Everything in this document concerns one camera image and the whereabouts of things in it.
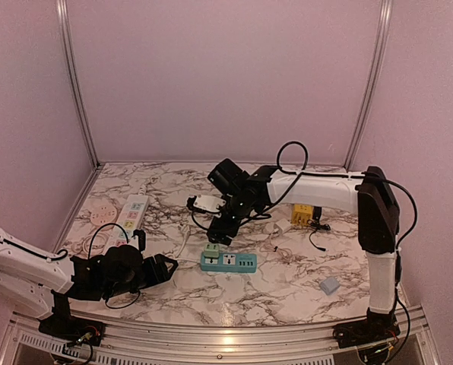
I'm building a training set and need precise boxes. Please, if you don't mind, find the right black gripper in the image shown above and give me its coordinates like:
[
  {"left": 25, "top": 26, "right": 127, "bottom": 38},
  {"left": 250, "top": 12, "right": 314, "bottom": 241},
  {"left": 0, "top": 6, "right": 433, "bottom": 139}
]
[{"left": 206, "top": 192, "right": 256, "bottom": 246}]

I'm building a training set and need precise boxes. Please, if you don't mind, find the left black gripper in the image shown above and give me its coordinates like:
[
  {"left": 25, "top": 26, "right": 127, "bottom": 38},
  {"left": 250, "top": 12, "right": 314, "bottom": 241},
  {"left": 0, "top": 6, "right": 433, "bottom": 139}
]
[{"left": 105, "top": 254, "right": 179, "bottom": 299}]

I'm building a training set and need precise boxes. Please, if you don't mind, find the green usb charger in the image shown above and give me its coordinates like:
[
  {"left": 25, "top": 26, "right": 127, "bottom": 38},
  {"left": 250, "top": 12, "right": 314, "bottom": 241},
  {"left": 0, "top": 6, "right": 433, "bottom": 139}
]
[{"left": 203, "top": 243, "right": 220, "bottom": 259}]

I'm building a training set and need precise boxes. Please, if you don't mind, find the teal power strip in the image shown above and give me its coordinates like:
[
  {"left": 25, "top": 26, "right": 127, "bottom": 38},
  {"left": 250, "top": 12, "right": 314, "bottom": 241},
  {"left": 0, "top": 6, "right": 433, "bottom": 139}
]
[{"left": 200, "top": 252, "right": 257, "bottom": 274}]

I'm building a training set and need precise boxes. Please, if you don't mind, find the light blue usb charger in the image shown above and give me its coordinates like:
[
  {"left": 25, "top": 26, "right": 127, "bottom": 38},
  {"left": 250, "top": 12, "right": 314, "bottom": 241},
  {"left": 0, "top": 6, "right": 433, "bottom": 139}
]
[{"left": 319, "top": 277, "right": 340, "bottom": 296}]

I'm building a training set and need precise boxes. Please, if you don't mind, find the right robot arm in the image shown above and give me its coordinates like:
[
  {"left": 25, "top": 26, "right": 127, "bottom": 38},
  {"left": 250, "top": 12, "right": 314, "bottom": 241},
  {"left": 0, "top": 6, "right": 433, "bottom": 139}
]
[{"left": 206, "top": 158, "right": 406, "bottom": 341}]

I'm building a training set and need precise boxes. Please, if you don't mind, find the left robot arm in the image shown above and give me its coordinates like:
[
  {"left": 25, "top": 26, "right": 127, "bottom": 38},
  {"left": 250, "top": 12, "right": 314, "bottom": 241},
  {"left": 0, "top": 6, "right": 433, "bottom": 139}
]
[{"left": 0, "top": 228, "right": 179, "bottom": 338}]

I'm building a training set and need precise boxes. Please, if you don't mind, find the white usb charger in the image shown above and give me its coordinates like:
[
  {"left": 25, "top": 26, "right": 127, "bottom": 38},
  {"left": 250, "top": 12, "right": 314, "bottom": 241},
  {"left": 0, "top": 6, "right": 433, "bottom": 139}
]
[{"left": 264, "top": 218, "right": 292, "bottom": 235}]

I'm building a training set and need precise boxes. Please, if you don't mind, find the white multicolour power strip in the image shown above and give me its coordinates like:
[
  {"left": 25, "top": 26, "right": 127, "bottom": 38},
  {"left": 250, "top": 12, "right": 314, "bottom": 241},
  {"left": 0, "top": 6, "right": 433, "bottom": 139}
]
[{"left": 104, "top": 195, "right": 149, "bottom": 252}]

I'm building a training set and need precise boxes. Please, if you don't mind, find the pink round socket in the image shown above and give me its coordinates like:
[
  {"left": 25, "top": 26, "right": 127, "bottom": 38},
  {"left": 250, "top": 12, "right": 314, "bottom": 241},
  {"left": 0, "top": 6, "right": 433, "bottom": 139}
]
[{"left": 90, "top": 203, "right": 118, "bottom": 227}]

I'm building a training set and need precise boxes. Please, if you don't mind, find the yellow cube socket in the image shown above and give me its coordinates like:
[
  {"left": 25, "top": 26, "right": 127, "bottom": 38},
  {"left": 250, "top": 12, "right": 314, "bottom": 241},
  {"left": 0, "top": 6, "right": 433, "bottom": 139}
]
[{"left": 291, "top": 204, "right": 314, "bottom": 227}]

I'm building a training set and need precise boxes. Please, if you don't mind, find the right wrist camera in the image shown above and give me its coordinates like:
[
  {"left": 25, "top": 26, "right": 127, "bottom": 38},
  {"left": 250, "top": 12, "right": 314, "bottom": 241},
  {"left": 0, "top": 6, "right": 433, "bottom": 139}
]
[{"left": 186, "top": 195, "right": 226, "bottom": 214}]

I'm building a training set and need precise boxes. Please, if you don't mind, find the pink usb cable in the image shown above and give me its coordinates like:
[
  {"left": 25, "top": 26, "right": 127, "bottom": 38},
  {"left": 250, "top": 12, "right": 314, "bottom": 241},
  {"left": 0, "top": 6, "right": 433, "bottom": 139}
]
[{"left": 259, "top": 232, "right": 293, "bottom": 264}]

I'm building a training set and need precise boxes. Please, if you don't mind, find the black power adapter with cable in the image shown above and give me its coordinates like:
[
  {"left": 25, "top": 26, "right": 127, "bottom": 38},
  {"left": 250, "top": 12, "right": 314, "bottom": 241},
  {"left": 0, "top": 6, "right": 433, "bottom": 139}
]
[{"left": 309, "top": 207, "right": 331, "bottom": 252}]

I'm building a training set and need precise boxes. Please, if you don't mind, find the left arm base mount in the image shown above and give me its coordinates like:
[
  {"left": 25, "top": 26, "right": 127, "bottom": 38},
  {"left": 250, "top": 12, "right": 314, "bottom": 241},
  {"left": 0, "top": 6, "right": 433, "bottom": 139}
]
[{"left": 39, "top": 316, "right": 105, "bottom": 346}]

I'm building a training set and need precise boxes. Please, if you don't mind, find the front aluminium rail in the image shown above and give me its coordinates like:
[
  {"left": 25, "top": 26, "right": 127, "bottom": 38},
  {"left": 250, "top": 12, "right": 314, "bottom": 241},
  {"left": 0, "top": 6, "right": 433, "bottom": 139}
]
[{"left": 0, "top": 306, "right": 442, "bottom": 364}]

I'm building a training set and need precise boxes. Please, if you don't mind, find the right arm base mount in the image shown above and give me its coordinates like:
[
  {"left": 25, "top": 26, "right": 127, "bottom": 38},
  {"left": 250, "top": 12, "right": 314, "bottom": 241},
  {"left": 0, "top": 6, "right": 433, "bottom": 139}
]
[{"left": 333, "top": 319, "right": 401, "bottom": 348}]

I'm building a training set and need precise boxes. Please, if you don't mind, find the left aluminium frame post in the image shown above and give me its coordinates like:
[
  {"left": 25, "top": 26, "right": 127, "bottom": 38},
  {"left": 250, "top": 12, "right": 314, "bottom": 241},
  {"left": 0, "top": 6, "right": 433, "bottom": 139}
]
[{"left": 56, "top": 0, "right": 100, "bottom": 170}]

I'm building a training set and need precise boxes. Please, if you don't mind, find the aluminium frame post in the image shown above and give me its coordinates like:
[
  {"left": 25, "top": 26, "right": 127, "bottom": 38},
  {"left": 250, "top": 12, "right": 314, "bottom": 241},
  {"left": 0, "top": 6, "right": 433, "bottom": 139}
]
[
  {"left": 343, "top": 0, "right": 394, "bottom": 170},
  {"left": 56, "top": 0, "right": 100, "bottom": 170}
]

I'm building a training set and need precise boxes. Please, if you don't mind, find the right aluminium frame post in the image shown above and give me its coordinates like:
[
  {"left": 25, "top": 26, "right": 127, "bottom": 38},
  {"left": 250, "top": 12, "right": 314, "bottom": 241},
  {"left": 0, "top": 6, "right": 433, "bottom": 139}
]
[{"left": 343, "top": 0, "right": 394, "bottom": 170}]

